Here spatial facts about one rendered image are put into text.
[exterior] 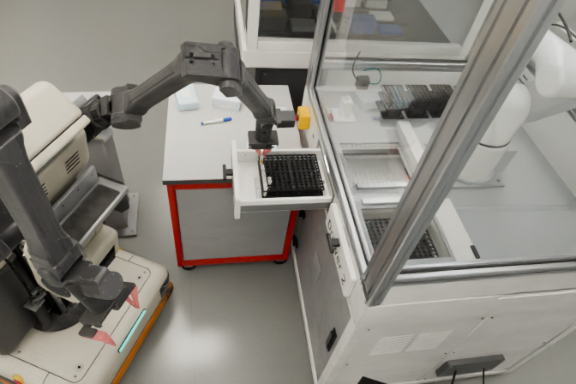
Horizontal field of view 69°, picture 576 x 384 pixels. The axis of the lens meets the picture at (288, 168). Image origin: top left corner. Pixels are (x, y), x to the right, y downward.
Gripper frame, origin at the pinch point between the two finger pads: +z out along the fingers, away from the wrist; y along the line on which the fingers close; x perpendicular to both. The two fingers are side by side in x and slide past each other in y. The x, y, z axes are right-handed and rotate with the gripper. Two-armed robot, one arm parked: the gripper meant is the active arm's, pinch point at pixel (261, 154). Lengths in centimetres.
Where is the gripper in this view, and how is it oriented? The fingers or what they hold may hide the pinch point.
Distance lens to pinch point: 152.4
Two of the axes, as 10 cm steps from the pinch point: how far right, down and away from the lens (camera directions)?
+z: -1.0, 6.4, 7.6
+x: 1.2, 7.7, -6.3
